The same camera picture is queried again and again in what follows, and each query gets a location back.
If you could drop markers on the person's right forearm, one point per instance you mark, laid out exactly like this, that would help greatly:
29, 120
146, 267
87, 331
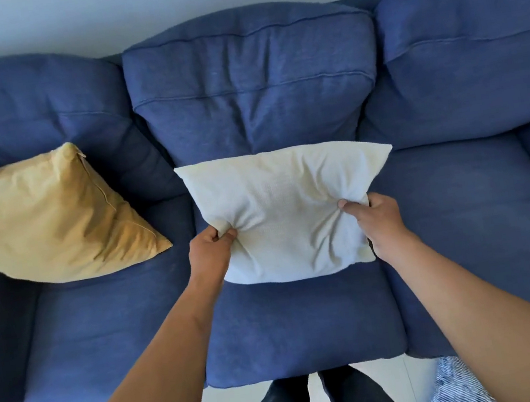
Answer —
487, 314

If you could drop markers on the person's left hand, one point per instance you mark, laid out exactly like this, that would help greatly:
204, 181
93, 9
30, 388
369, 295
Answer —
210, 257

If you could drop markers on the blue sofa seat cushion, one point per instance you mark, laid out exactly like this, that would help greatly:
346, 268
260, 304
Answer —
471, 199
109, 318
302, 326

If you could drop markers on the person's left thumb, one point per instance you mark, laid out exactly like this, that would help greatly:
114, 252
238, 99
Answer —
228, 235

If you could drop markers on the yellow pillow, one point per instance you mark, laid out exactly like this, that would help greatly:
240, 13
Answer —
46, 219

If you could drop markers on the white pillow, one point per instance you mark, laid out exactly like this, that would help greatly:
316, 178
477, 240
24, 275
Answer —
286, 210

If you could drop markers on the blue white striped cloth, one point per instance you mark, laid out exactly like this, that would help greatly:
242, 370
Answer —
456, 388

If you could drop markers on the person's right thumb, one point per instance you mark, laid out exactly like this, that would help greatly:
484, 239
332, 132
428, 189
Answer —
352, 207

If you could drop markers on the blue sofa back cushion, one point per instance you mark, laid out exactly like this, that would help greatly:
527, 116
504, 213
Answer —
26, 109
464, 47
253, 82

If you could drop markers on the person's right hand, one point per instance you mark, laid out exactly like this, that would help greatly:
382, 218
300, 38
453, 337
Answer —
382, 223

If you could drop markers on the person's left forearm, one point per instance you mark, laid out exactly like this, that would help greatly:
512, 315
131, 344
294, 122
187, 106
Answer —
161, 370

